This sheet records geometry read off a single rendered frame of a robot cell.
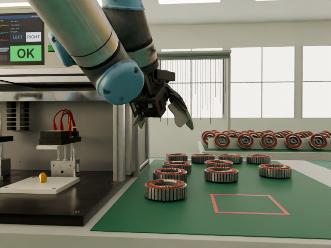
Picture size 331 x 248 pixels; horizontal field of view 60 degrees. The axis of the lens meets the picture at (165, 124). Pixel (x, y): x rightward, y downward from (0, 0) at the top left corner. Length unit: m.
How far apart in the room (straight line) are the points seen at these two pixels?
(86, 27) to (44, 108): 0.76
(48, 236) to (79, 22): 0.38
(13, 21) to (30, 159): 0.48
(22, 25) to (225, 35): 6.66
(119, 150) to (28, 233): 0.37
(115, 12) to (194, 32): 6.91
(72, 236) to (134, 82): 0.30
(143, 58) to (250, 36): 7.01
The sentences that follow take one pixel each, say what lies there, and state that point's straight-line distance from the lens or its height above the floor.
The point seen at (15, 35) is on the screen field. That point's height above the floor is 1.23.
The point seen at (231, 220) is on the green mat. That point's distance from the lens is 0.63.
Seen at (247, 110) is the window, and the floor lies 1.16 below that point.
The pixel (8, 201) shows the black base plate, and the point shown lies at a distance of 0.76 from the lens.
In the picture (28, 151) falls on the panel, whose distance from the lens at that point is 1.17.
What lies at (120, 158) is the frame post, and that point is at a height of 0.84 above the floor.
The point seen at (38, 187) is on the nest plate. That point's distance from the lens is 0.81.
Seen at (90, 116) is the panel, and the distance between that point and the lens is 1.07.
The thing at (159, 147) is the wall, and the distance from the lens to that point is 7.23.
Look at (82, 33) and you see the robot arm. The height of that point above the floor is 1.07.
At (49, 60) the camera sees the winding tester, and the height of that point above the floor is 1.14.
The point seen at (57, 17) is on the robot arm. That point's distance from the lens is 0.39.
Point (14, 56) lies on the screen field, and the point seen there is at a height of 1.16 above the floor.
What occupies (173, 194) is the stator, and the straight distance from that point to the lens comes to 0.74.
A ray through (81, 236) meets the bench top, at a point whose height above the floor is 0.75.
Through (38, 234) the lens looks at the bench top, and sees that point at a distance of 0.60.
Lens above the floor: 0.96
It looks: 1 degrees down
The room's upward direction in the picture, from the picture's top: straight up
